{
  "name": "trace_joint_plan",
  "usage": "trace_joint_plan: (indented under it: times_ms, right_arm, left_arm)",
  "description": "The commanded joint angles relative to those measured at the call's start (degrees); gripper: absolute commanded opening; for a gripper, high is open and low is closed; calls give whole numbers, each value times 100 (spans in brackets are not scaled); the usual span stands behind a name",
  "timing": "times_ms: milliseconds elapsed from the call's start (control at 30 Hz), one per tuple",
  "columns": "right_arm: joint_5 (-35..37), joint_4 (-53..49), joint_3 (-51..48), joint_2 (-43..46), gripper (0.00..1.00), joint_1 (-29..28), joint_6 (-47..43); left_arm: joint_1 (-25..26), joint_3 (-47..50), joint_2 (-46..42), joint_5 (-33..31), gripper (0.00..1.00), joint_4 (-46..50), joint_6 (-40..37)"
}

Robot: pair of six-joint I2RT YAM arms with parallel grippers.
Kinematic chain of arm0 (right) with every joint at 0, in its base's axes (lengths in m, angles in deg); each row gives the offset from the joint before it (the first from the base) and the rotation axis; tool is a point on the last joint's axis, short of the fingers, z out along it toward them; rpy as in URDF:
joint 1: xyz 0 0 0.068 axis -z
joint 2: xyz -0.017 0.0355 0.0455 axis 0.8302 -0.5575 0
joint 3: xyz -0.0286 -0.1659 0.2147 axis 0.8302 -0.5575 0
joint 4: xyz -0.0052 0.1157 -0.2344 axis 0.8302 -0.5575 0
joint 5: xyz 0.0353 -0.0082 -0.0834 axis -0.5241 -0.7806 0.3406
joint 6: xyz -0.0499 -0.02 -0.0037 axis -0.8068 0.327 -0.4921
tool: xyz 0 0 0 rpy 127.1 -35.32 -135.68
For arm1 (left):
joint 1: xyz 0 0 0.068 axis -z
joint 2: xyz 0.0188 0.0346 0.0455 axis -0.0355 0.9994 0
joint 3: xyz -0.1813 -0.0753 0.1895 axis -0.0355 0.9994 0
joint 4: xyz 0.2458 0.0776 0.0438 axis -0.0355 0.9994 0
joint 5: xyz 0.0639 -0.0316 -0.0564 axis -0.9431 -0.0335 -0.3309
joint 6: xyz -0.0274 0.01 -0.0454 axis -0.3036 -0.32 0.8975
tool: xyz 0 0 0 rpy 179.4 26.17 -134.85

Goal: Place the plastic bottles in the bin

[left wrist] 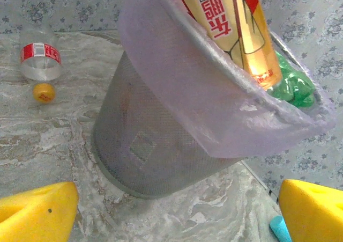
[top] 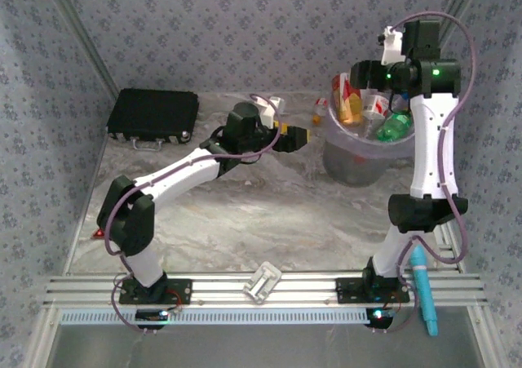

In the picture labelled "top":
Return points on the metal corner post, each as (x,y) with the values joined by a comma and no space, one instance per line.
(456,5)
(83,37)

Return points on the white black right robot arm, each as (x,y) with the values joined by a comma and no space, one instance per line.
(428,147)

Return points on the clear bottle blue cap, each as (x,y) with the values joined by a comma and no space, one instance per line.
(404,96)

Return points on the aluminium rail beam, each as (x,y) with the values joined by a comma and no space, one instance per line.
(306,288)

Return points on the small red object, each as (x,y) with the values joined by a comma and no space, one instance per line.
(98,233)

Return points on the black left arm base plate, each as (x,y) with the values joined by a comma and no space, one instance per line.
(179,292)

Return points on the right controller board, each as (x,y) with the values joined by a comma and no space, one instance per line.
(379,317)

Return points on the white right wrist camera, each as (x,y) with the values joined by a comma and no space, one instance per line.
(392,43)

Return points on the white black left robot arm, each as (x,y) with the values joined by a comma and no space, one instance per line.
(179,176)

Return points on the black hard case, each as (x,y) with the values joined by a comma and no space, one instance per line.
(153,113)

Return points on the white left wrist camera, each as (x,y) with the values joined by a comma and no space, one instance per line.
(269,113)

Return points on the clear bottle white cap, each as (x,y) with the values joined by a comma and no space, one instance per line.
(369,129)

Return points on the left controller board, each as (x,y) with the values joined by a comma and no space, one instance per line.
(151,316)

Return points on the small bottle orange cap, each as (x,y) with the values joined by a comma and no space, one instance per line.
(321,105)

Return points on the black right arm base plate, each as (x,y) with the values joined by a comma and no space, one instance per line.
(348,290)

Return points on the controller board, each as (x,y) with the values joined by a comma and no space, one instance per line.
(379,317)
(151,316)

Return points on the white plastic bracket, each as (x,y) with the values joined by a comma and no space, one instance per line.
(262,281)

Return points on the green plastic bottle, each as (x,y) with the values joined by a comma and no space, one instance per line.
(393,125)

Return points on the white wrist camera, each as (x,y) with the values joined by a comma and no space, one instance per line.
(269,113)
(392,43)

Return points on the amber juice bottle red label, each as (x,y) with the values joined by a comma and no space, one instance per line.
(346,98)

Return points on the silver metal mesh bin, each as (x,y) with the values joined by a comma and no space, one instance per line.
(350,172)

